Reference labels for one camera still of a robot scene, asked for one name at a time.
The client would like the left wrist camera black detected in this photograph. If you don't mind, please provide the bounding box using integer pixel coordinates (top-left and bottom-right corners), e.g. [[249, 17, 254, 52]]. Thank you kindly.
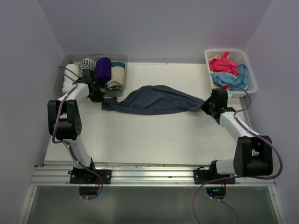
[[80, 69, 95, 82]]

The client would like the green striped rolled towel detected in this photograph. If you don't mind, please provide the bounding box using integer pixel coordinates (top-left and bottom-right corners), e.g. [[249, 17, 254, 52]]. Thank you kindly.
[[79, 58, 95, 73]]

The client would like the aluminium mounting rail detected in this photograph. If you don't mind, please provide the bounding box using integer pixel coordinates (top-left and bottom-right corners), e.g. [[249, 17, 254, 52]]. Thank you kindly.
[[29, 161, 277, 187]]

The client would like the clear plastic tray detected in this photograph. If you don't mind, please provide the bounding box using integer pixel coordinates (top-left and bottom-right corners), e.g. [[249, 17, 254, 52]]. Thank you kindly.
[[60, 54, 128, 97]]

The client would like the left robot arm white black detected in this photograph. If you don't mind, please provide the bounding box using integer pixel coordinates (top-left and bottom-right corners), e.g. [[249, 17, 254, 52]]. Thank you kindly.
[[47, 78, 104, 183]]

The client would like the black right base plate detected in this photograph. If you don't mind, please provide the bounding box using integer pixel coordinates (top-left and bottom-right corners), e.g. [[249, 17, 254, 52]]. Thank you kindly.
[[193, 168, 230, 185]]

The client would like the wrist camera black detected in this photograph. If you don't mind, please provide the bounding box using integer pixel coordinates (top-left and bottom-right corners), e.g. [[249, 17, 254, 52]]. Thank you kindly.
[[80, 69, 95, 82], [211, 88, 228, 108]]

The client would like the beige teal rolled towel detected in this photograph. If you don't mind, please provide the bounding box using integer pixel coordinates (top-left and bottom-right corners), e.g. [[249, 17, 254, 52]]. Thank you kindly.
[[105, 62, 126, 91]]

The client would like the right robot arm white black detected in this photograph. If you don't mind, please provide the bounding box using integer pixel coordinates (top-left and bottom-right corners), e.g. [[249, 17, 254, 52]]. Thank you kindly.
[[201, 97, 273, 183]]

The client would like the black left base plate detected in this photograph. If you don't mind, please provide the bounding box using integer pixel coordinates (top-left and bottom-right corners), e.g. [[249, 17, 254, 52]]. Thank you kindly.
[[68, 168, 112, 184]]

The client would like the pink object in basket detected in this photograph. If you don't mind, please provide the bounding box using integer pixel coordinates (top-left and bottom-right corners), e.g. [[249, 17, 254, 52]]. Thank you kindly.
[[208, 51, 239, 77]]

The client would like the white plastic laundry basket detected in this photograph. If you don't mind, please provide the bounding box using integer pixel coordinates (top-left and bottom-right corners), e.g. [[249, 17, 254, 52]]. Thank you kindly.
[[205, 49, 257, 98]]

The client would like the purple towel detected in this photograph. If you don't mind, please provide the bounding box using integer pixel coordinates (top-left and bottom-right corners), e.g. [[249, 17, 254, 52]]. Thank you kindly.
[[95, 57, 112, 83]]

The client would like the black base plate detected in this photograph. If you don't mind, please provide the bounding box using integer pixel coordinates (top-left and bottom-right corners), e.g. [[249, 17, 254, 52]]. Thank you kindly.
[[193, 168, 230, 185], [68, 168, 112, 184]]

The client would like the dark grey towel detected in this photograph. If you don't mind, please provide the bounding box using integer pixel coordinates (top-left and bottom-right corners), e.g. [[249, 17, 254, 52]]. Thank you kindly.
[[101, 85, 205, 115]]

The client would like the light blue crumpled towel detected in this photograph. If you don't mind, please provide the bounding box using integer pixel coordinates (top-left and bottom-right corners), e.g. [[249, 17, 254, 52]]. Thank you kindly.
[[210, 64, 249, 91]]

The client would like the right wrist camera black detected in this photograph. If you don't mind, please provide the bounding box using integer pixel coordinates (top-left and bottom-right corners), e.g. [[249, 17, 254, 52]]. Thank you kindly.
[[211, 88, 228, 108]]

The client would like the white rolled towel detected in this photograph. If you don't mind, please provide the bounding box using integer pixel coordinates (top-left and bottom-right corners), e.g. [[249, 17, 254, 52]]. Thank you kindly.
[[62, 64, 79, 93]]

